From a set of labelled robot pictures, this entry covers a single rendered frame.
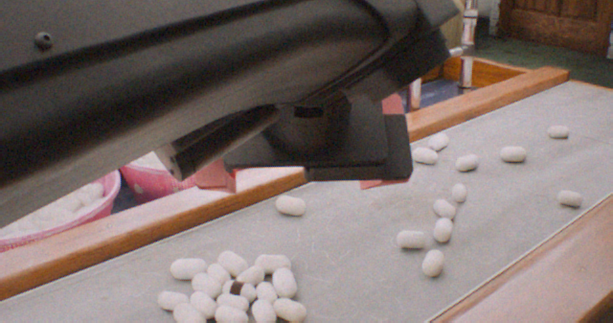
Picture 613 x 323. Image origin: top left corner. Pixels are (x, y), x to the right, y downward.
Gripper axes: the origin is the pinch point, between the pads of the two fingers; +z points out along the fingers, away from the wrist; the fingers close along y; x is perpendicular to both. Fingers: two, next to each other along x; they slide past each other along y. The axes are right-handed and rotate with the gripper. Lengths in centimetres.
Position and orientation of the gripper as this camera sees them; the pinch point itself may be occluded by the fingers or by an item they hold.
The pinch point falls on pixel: (298, 179)
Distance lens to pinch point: 50.0
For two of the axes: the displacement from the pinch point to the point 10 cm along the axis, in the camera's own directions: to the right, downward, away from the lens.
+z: -0.4, 4.7, 8.8
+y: 10.0, -0.3, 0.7
